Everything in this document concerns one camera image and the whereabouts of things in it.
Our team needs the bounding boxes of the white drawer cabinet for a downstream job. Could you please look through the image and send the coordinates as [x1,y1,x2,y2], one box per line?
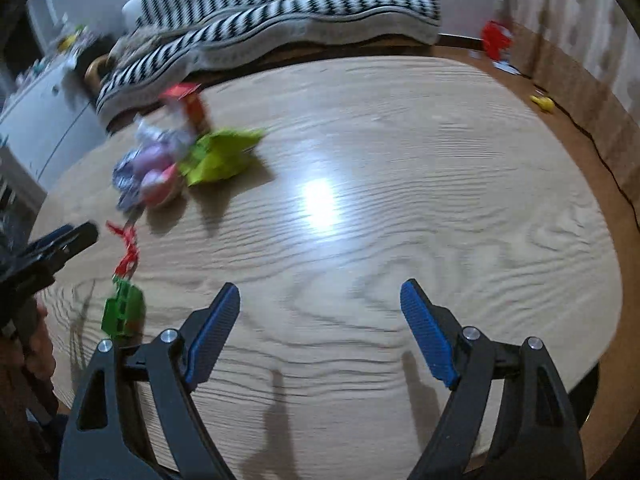
[0,60,109,192]

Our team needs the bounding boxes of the red bag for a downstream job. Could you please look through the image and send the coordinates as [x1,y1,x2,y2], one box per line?
[481,20,514,59]

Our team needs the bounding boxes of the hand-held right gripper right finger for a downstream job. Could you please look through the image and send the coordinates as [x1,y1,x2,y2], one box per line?
[400,279,586,480]

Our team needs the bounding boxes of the black floor cable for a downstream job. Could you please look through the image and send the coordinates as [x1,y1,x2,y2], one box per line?
[520,72,640,212]

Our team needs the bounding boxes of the beige patterned curtain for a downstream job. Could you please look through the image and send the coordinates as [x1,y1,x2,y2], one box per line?
[510,0,640,127]

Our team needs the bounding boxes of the purple round toy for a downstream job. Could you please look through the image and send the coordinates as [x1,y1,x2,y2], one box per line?
[135,142,177,174]

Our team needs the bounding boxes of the brown crumpled clothes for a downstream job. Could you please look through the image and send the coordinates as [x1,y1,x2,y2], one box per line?
[107,27,166,62]

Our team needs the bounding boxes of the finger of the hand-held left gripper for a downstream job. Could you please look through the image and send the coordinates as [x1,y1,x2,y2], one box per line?
[22,223,82,262]
[30,221,99,292]

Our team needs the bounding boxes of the red cardboard box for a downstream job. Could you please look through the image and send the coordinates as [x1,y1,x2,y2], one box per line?
[160,82,212,137]

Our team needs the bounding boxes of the red plastic clip toy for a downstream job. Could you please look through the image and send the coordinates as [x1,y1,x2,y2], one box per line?
[106,222,141,277]

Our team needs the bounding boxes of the white plastic bag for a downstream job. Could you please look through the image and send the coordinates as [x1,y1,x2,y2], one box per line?
[135,105,197,147]

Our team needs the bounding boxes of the wooden frame sofa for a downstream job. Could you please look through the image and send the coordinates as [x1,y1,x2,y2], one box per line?
[84,0,443,122]

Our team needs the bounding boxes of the green snack wrapper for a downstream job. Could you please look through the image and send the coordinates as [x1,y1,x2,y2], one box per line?
[177,129,267,187]

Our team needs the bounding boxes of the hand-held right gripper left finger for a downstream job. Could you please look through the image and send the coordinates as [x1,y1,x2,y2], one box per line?
[59,282,242,480]

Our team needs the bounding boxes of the red round toy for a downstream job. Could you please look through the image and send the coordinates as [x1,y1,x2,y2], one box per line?
[140,165,182,209]

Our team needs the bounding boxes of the person's left hand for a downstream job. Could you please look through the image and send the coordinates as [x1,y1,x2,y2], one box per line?
[20,300,57,397]

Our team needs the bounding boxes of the silver foil wrapper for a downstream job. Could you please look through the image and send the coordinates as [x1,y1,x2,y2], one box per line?
[112,152,147,212]

